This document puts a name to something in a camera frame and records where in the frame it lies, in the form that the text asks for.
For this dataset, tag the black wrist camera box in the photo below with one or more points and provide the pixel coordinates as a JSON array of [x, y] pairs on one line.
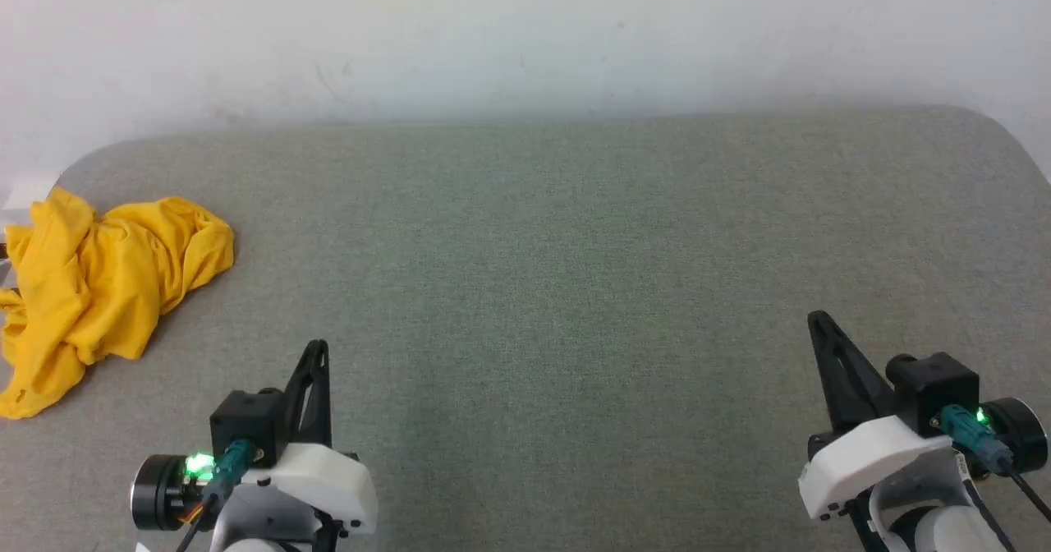
[[936, 388], [245, 420]]

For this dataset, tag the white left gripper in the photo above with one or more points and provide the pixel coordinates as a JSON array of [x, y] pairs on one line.
[[328, 482]]

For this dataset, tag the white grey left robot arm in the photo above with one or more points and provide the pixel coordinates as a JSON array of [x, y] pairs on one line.
[[263, 527]]

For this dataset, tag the yellow cloth garment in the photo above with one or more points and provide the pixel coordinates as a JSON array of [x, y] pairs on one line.
[[107, 289]]

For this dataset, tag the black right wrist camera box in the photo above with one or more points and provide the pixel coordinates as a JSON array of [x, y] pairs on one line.
[[936, 388]]

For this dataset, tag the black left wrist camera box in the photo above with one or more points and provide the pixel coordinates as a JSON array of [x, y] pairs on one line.
[[245, 420]]

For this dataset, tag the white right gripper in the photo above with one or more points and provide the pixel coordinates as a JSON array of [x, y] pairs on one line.
[[870, 457]]

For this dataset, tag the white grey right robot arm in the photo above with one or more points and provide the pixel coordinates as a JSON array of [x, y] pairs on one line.
[[936, 527]]

